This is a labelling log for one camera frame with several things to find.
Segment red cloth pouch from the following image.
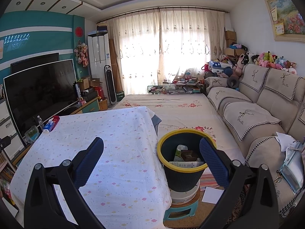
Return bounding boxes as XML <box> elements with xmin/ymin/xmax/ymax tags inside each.
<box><xmin>49</xmin><ymin>115</ymin><xmax>60</xmax><ymax>132</ymax></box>

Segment clear water bottle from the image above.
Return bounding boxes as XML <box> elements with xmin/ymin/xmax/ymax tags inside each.
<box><xmin>37</xmin><ymin>115</ymin><xmax>44</xmax><ymax>131</ymax></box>

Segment green plastic stool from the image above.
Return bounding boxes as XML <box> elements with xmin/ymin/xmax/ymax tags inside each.
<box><xmin>163</xmin><ymin>200</ymin><xmax>198</xmax><ymax>221</ymax></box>

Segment white dotted tablecloth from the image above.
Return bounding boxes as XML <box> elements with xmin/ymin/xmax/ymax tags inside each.
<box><xmin>9</xmin><ymin>105</ymin><xmax>173</xmax><ymax>229</ymax></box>

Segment stack of papers on sofa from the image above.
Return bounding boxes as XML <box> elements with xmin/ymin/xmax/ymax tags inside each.
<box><xmin>276</xmin><ymin>132</ymin><xmax>304</xmax><ymax>193</ymax></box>

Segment large black television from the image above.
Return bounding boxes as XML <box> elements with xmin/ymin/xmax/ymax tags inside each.
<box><xmin>3</xmin><ymin>59</ymin><xmax>78</xmax><ymax>138</ymax></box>

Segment white carton box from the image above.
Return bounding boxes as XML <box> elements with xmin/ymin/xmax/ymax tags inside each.
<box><xmin>170</xmin><ymin>161</ymin><xmax>205</xmax><ymax>168</ymax></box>

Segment blue tissue pack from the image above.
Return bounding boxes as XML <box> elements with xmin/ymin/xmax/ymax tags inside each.
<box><xmin>43</xmin><ymin>120</ymin><xmax>51</xmax><ymax>132</ymax></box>

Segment cream curtains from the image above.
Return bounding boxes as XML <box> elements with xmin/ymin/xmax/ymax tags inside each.
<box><xmin>106</xmin><ymin>8</ymin><xmax>225</xmax><ymax>95</ymax></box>

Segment brown plastic container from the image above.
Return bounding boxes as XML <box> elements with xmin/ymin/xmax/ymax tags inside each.
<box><xmin>181</xmin><ymin>150</ymin><xmax>198</xmax><ymax>162</ymax></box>

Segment black tower fan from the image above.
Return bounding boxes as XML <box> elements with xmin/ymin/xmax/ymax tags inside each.
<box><xmin>104</xmin><ymin>65</ymin><xmax>116</xmax><ymax>105</ymax></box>

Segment beige deer pattern sofa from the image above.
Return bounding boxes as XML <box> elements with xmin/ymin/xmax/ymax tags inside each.
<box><xmin>205</xmin><ymin>64</ymin><xmax>304</xmax><ymax>219</ymax></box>

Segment pile of plush toys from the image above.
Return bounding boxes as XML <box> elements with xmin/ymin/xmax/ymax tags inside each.
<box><xmin>205</xmin><ymin>42</ymin><xmax>298</xmax><ymax>79</ymax></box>

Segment glass side table with clutter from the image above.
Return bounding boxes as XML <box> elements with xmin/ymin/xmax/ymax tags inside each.
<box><xmin>147</xmin><ymin>77</ymin><xmax>204</xmax><ymax>95</ymax></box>

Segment black neck pillow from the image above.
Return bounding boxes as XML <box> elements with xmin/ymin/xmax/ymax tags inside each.
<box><xmin>227</xmin><ymin>76</ymin><xmax>239</xmax><ymax>89</ymax></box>

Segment white bucket under bin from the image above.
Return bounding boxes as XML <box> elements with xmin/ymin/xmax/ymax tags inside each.
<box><xmin>170</xmin><ymin>181</ymin><xmax>200</xmax><ymax>204</ymax></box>

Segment white refrigerator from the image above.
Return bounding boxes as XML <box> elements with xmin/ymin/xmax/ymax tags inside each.
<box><xmin>87</xmin><ymin>32</ymin><xmax>111</xmax><ymax>100</ymax></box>

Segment floral bed cover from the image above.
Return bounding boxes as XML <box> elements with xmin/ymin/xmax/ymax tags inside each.
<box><xmin>113</xmin><ymin>94</ymin><xmax>245</xmax><ymax>163</ymax></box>

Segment yellow rimmed dark trash bin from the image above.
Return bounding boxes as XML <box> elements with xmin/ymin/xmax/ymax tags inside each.
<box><xmin>157</xmin><ymin>129</ymin><xmax>216</xmax><ymax>192</ymax></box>

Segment framed flower painting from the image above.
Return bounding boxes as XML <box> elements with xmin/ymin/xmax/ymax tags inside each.
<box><xmin>265</xmin><ymin>0</ymin><xmax>304</xmax><ymax>43</ymax></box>

